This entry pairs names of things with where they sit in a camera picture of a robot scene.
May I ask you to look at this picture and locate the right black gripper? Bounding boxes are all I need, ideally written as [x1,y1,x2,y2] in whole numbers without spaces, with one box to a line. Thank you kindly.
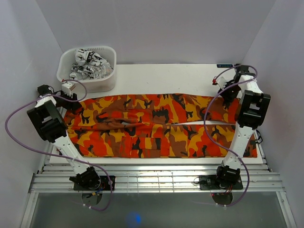
[218,81,241,103]

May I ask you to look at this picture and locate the orange camouflage trousers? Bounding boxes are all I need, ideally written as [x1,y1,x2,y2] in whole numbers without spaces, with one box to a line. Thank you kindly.
[64,93,259,159]

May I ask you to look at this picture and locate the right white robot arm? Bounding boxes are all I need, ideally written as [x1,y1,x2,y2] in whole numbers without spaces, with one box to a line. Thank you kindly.
[212,65,271,189]

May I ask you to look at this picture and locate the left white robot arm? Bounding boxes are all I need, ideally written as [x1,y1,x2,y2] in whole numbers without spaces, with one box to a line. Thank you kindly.
[27,85,101,190]

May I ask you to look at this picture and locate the small black label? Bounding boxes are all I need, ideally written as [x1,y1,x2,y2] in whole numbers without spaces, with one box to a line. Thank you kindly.
[216,64,233,68]

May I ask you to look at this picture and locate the black white printed garment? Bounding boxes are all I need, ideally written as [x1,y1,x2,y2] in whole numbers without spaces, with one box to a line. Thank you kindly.
[69,48,114,80]

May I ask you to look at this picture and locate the white plastic basket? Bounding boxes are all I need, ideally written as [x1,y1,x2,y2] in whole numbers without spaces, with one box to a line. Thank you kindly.
[57,46,117,93]

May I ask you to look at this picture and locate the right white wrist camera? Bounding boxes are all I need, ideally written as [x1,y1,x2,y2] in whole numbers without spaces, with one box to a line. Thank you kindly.
[212,76,228,89]

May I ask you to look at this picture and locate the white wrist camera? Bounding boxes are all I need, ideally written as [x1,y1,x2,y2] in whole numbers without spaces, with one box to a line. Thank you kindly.
[62,82,76,97]
[212,76,228,89]

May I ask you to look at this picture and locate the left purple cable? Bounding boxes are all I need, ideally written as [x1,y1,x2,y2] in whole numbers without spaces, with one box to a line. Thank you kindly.
[4,79,114,212]

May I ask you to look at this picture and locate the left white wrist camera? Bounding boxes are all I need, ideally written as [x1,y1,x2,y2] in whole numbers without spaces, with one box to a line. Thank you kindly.
[62,82,76,97]

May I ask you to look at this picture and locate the aluminium rail frame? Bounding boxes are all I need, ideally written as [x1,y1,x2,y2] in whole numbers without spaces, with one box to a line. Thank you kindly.
[20,162,296,228]

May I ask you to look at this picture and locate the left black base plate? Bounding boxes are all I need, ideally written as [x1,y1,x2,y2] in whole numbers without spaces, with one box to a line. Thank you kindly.
[73,176,110,191]

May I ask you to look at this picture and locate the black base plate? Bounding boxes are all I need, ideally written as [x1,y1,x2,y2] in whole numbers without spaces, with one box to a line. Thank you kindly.
[197,175,243,191]
[73,176,110,191]

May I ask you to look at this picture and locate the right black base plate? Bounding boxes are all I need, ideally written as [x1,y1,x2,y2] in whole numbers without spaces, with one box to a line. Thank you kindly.
[197,175,243,191]

